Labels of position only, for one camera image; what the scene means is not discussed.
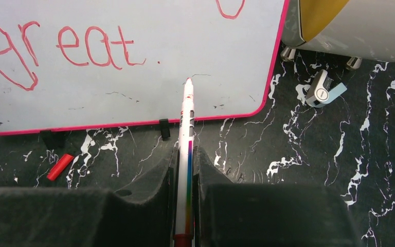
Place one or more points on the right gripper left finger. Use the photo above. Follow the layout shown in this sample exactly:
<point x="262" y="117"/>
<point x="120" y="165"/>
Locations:
<point x="138" y="214"/>

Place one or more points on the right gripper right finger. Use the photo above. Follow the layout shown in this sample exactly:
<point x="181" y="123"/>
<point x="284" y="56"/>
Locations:
<point x="286" y="214"/>

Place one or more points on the white marker pen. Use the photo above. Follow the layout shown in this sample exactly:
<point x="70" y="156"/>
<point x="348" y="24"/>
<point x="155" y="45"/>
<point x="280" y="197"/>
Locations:
<point x="184" y="216"/>

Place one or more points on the red marker cap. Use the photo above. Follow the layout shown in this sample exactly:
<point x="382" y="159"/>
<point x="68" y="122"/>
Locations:
<point x="59" y="167"/>

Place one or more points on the pink framed whiteboard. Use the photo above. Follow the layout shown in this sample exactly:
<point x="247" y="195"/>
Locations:
<point x="72" y="65"/>

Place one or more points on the black whiteboard foot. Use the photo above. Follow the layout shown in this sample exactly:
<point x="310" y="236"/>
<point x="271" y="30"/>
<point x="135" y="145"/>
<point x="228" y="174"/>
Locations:
<point x="54" y="140"/>
<point x="164" y="128"/>

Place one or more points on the small white clip object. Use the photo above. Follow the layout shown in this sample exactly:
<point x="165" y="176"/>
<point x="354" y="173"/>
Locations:
<point x="321" y="93"/>

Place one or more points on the cream cylinder with orange face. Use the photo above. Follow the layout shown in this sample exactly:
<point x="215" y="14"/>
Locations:
<point x="360" y="30"/>

